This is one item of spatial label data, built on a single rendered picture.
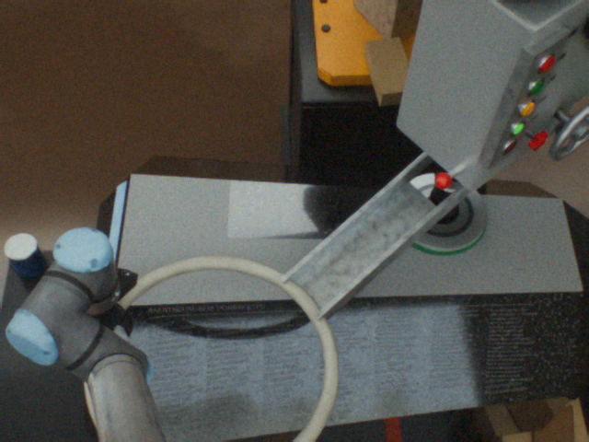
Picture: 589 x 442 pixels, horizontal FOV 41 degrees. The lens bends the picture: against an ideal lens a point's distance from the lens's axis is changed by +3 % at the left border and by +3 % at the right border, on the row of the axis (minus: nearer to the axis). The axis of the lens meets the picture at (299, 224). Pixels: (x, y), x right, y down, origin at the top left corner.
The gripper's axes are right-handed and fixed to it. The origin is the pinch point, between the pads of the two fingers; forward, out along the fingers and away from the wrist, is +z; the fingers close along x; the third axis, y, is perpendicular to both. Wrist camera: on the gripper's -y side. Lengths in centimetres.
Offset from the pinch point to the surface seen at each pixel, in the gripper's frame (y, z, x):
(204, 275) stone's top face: -21.6, 2.9, 10.7
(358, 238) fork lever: -36, -11, 40
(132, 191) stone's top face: -36.3, 3.3, -14.5
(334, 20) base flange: -118, 7, 9
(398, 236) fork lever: -39, -13, 48
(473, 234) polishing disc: -53, -4, 64
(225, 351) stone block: -10.2, 11.3, 21.0
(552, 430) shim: -45, 59, 106
